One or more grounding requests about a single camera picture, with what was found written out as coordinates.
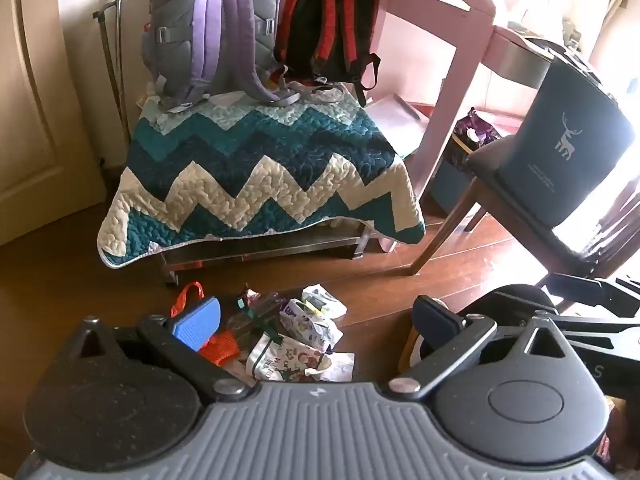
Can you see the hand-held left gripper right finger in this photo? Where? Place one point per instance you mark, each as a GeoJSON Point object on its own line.
{"type": "Point", "coordinates": [437, 317]}

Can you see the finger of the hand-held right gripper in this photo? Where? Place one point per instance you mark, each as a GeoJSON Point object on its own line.
{"type": "Point", "coordinates": [590, 287]}
{"type": "Point", "coordinates": [605, 332]}

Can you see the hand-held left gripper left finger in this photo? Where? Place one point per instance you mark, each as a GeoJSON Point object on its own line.
{"type": "Point", "coordinates": [195, 317]}

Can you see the clear plastic packaging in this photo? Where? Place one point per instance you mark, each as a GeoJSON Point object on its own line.
{"type": "Point", "coordinates": [255, 317]}

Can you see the printed white gift bag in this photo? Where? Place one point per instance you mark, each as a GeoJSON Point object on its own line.
{"type": "Point", "coordinates": [280, 360]}

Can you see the dark blue deer-print bin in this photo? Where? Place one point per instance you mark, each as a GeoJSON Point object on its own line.
{"type": "Point", "coordinates": [565, 160]}

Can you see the orange mesh bag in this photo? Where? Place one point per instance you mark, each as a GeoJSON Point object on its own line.
{"type": "Point", "coordinates": [222, 347]}

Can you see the white yellow object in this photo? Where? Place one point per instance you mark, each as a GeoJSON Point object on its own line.
{"type": "Point", "coordinates": [412, 355]}

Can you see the small white wrapper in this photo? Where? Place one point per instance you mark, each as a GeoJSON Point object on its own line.
{"type": "Point", "coordinates": [325, 300]}

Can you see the crumpled white printed wrapper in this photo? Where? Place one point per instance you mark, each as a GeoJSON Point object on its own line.
{"type": "Point", "coordinates": [310, 327]}

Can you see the blue storage box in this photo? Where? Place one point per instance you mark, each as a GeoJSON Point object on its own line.
{"type": "Point", "coordinates": [450, 185]}

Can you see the wooden chair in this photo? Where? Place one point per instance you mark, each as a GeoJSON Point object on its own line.
{"type": "Point", "coordinates": [480, 160]}

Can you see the teal white zigzag quilt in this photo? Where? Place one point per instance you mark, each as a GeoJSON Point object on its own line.
{"type": "Point", "coordinates": [250, 160]}

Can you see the purple plastic bag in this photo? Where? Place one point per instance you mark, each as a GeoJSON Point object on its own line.
{"type": "Point", "coordinates": [475, 127]}

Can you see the white flat board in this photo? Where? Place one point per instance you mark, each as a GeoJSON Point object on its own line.
{"type": "Point", "coordinates": [395, 120]}

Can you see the pink desk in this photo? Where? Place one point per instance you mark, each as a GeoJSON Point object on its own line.
{"type": "Point", "coordinates": [450, 85]}

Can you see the purple grey backpack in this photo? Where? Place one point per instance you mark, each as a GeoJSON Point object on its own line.
{"type": "Point", "coordinates": [210, 20]}

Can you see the black red backpack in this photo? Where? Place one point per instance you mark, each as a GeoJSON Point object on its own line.
{"type": "Point", "coordinates": [325, 25]}

